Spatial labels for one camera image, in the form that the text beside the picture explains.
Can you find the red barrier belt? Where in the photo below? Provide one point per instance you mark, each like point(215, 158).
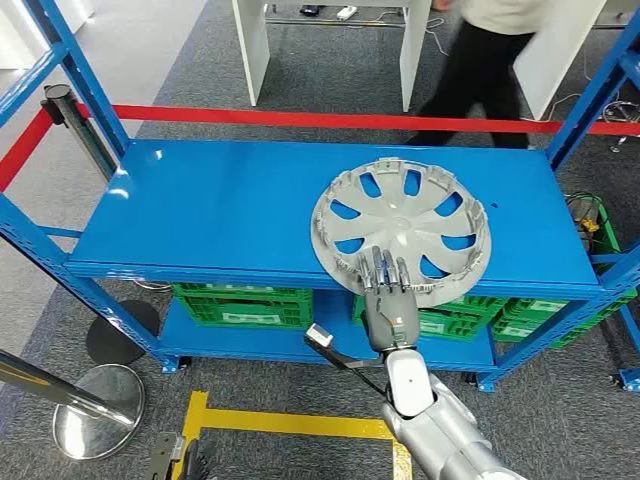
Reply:
point(300, 119)
point(23, 149)

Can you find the grey plastic wheel hubcap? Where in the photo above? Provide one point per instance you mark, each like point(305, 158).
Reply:
point(400, 225)

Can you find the white power strip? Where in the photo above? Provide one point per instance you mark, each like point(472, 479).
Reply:
point(346, 12)

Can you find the white desk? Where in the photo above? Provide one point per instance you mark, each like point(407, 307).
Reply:
point(560, 66)
point(250, 53)

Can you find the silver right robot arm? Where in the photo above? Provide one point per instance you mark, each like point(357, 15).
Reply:
point(440, 430)

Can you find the chrome stanchion post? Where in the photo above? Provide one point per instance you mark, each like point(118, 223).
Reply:
point(80, 126)
point(100, 417)

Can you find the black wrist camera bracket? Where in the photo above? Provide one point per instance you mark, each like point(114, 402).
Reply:
point(345, 362)

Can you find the small black object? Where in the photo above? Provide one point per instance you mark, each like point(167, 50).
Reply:
point(312, 10)

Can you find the dark left robot hand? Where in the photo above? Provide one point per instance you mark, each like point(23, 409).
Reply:
point(200, 467)

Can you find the person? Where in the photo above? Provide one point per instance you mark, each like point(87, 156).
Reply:
point(475, 73)

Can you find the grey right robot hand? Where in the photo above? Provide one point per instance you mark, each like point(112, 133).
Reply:
point(390, 318)

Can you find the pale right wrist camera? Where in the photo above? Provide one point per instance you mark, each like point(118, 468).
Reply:
point(318, 336)

